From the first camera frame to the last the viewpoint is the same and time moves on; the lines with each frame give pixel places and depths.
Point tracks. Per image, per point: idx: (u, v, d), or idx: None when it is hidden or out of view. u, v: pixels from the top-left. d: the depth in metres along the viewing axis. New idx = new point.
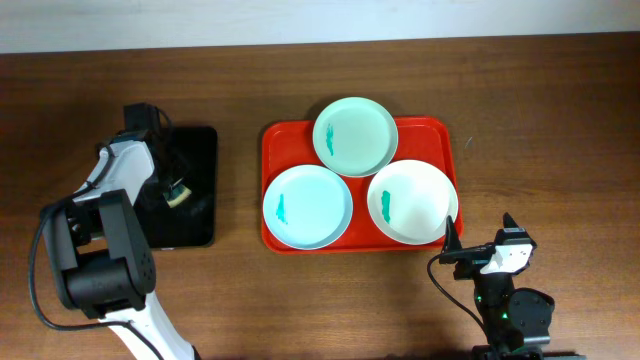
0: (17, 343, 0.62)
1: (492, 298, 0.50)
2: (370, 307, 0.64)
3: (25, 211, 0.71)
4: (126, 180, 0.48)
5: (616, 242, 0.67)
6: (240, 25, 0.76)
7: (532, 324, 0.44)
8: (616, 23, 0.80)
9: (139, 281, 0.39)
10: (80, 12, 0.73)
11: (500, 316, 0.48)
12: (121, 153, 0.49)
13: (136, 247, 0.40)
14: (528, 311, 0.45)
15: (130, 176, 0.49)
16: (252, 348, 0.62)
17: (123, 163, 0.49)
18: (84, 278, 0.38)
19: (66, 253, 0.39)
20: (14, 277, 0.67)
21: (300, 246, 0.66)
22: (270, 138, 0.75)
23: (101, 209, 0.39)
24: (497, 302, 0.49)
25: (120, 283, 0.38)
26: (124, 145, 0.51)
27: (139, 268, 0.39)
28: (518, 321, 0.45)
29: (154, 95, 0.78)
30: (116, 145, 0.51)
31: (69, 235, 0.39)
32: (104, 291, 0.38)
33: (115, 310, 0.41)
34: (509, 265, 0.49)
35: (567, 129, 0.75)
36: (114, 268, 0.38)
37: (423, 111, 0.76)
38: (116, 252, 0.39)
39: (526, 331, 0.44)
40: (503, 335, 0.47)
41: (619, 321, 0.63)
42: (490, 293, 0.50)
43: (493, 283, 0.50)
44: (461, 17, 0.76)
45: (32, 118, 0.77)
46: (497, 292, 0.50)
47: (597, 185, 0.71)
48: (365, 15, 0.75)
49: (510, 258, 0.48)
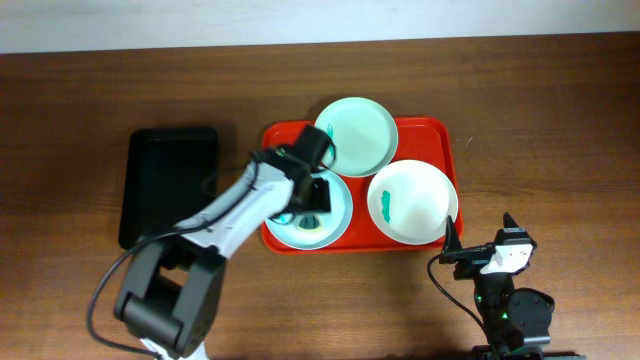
0: (13, 343, 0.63)
1: (492, 298, 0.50)
2: (371, 308, 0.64)
3: (22, 210, 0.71)
4: (246, 224, 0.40)
5: (616, 242, 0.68)
6: (240, 25, 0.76)
7: (530, 325, 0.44)
8: (617, 24, 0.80)
9: (186, 346, 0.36)
10: (79, 12, 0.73)
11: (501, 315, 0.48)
12: (261, 189, 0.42)
13: (202, 314, 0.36)
14: (527, 311, 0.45)
15: (257, 216, 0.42)
16: (251, 348, 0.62)
17: (256, 201, 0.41)
18: (138, 312, 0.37)
19: (140, 277, 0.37)
20: (10, 277, 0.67)
21: (300, 246, 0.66)
22: (270, 138, 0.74)
23: (192, 269, 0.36)
24: (496, 301, 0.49)
25: (168, 338, 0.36)
26: (271, 176, 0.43)
27: (190, 338, 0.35)
28: (518, 320, 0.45)
29: (154, 94, 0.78)
30: (262, 169, 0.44)
31: (148, 269, 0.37)
32: (155, 332, 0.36)
33: (157, 342, 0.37)
34: (509, 265, 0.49)
35: (567, 129, 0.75)
36: (170, 324, 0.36)
37: (423, 111, 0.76)
38: (182, 311, 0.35)
39: (524, 330, 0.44)
40: (502, 333, 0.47)
41: (617, 320, 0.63)
42: (491, 292, 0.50)
43: (492, 283, 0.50)
44: (463, 16, 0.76)
45: (27, 117, 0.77)
46: (497, 291, 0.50)
47: (597, 184, 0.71)
48: (365, 15, 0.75)
49: (509, 257, 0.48)
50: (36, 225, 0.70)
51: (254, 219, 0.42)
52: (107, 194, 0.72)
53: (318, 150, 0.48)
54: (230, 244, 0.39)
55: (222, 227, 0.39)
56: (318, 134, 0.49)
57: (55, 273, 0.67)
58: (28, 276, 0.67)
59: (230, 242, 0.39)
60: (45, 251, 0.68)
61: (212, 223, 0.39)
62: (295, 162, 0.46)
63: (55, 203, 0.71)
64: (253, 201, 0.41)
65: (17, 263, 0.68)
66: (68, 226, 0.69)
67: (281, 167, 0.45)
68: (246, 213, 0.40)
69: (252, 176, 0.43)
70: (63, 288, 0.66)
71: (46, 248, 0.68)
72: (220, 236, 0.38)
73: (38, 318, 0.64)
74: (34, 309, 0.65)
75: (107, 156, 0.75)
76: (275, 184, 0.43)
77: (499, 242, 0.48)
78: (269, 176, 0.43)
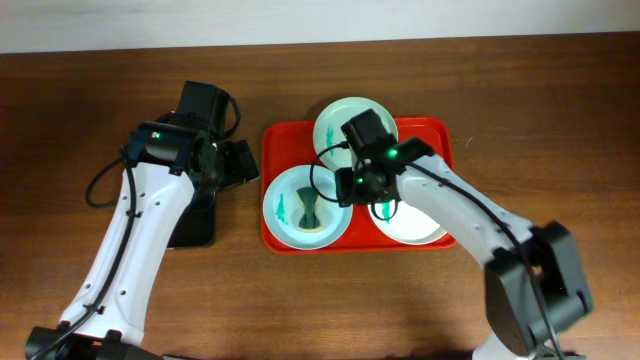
0: (13, 344, 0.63)
1: (536, 305, 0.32)
2: (371, 308, 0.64)
3: (19, 211, 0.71)
4: (139, 266, 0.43)
5: (351, 131, 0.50)
6: (240, 25, 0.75)
7: (496, 263, 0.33)
8: (619, 25, 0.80)
9: None
10: (75, 12, 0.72)
11: (523, 313, 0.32)
12: (143, 216, 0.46)
13: None
14: (568, 310, 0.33)
15: (151, 248, 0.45)
16: (252, 349, 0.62)
17: (140, 235, 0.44)
18: None
19: None
20: (8, 278, 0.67)
21: (300, 246, 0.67)
22: (270, 137, 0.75)
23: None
24: (536, 303, 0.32)
25: None
26: (149, 196, 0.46)
27: None
28: (376, 184, 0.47)
29: (154, 94, 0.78)
30: (139, 185, 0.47)
31: None
32: None
33: None
34: (523, 235, 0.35)
35: (567, 130, 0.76)
36: None
37: (423, 111, 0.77)
38: None
39: (545, 235, 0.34)
40: (521, 346, 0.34)
41: (617, 321, 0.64)
42: (361, 150, 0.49)
43: (536, 294, 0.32)
44: (465, 16, 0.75)
45: (25, 118, 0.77)
46: (372, 136, 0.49)
47: (597, 185, 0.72)
48: (366, 15, 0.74)
49: (414, 183, 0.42)
50: (36, 226, 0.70)
51: (152, 252, 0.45)
52: (107, 194, 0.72)
53: (214, 108, 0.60)
54: (127, 308, 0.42)
55: (114, 293, 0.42)
56: (207, 89, 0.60)
57: (54, 274, 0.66)
58: (25, 276, 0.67)
59: (129, 305, 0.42)
60: (43, 252, 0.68)
61: (104, 295, 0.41)
62: (180, 141, 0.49)
63: (54, 203, 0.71)
64: (137, 237, 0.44)
65: (16, 263, 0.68)
66: (68, 227, 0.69)
67: (168, 152, 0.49)
68: (133, 258, 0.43)
69: (130, 206, 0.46)
70: (62, 288, 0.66)
71: (46, 248, 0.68)
72: (114, 303, 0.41)
73: (37, 318, 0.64)
74: (33, 309, 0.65)
75: (107, 156, 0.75)
76: (156, 201, 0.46)
77: (401, 170, 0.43)
78: (158, 188, 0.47)
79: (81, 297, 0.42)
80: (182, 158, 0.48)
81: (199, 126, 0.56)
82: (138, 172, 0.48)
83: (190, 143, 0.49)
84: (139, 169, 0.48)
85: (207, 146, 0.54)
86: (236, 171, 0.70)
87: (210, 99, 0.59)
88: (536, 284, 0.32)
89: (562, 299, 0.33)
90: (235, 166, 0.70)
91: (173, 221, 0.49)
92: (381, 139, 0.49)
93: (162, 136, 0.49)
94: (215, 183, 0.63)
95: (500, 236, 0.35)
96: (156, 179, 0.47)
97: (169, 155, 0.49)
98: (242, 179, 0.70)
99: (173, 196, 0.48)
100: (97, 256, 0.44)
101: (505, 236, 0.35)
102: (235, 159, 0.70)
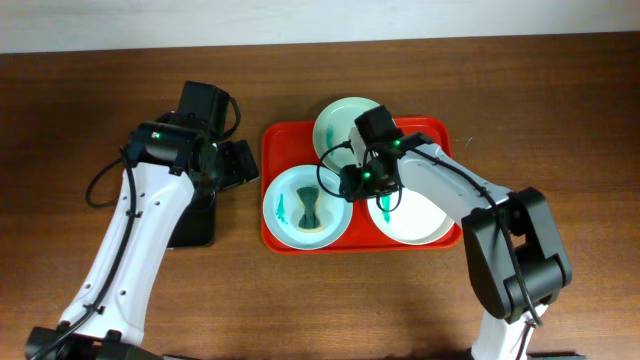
0: (13, 344, 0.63)
1: (510, 265, 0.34)
2: (371, 307, 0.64)
3: (19, 211, 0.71)
4: (139, 265, 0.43)
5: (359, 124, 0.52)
6: (240, 25, 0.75)
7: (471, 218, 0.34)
8: (619, 25, 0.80)
9: None
10: (75, 12, 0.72)
11: (498, 269, 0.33)
12: (143, 216, 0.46)
13: None
14: (544, 275, 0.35)
15: (151, 247, 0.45)
16: (252, 349, 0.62)
17: (140, 235, 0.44)
18: None
19: None
20: (8, 277, 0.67)
21: (300, 246, 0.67)
22: (270, 137, 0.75)
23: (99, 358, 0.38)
24: (509, 261, 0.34)
25: None
26: (149, 196, 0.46)
27: None
28: (382, 171, 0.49)
29: (154, 94, 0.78)
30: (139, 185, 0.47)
31: None
32: None
33: None
34: (501, 198, 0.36)
35: (567, 130, 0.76)
36: None
37: (423, 111, 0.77)
38: None
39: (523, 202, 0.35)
40: (499, 309, 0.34)
41: (617, 321, 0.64)
42: (370, 140, 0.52)
43: (510, 250, 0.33)
44: (465, 16, 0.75)
45: (25, 118, 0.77)
46: (381, 128, 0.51)
47: (597, 184, 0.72)
48: (366, 15, 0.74)
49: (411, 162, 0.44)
50: (36, 225, 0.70)
51: (152, 251, 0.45)
52: (107, 194, 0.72)
53: (214, 108, 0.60)
54: (127, 307, 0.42)
55: (114, 292, 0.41)
56: (208, 89, 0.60)
57: (54, 274, 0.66)
58: (26, 276, 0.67)
59: (128, 304, 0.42)
60: (43, 252, 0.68)
61: (104, 294, 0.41)
62: (180, 141, 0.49)
63: (54, 203, 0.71)
64: (137, 237, 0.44)
65: (16, 263, 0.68)
66: (68, 227, 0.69)
67: (168, 152, 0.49)
68: (133, 257, 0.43)
69: (130, 206, 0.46)
70: (62, 288, 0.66)
71: (46, 248, 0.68)
72: (114, 303, 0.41)
73: (36, 318, 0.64)
74: (33, 309, 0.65)
75: (108, 156, 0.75)
76: (156, 200, 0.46)
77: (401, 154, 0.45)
78: (158, 188, 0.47)
79: (80, 296, 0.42)
80: (182, 158, 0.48)
81: (199, 126, 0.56)
82: (138, 172, 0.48)
83: (190, 143, 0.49)
84: (139, 169, 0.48)
85: (207, 146, 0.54)
86: (236, 171, 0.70)
87: (210, 100, 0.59)
88: (508, 240, 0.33)
89: (539, 263, 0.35)
90: (235, 166, 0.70)
91: (173, 221, 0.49)
92: (389, 132, 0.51)
93: (162, 136, 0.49)
94: (214, 184, 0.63)
95: (481, 200, 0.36)
96: (156, 179, 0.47)
97: (169, 156, 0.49)
98: (241, 179, 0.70)
99: (173, 196, 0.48)
100: (97, 256, 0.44)
101: (485, 201, 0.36)
102: (235, 159, 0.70)
